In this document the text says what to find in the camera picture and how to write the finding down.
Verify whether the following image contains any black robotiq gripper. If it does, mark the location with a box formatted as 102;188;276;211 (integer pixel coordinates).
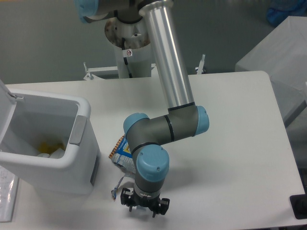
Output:
120;188;170;218

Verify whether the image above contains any white paper sheet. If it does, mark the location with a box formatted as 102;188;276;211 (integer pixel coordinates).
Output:
0;166;19;223

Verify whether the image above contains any white plastic trash can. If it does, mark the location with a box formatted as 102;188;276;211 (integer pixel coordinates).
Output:
0;84;101;195

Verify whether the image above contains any crushed clear plastic bottle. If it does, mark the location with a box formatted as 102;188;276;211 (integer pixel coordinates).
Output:
135;206;148;212

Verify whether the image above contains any white covered side table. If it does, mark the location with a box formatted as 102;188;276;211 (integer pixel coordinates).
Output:
235;16;307;127

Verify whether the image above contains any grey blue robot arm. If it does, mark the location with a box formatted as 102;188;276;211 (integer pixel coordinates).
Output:
74;0;209;215

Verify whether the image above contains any blue snack wrapper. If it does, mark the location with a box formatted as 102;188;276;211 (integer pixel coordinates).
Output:
109;135;136;200

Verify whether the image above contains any yellow white trash in can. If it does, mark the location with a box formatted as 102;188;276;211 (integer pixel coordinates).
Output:
37;141;66;159

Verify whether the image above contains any black device at table edge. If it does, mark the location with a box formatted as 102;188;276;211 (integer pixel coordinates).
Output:
290;194;307;219

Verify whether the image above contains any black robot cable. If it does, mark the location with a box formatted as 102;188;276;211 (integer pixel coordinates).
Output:
121;37;133;79

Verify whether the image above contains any blue bag in background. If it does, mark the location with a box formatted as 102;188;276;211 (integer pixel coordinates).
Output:
266;0;307;27

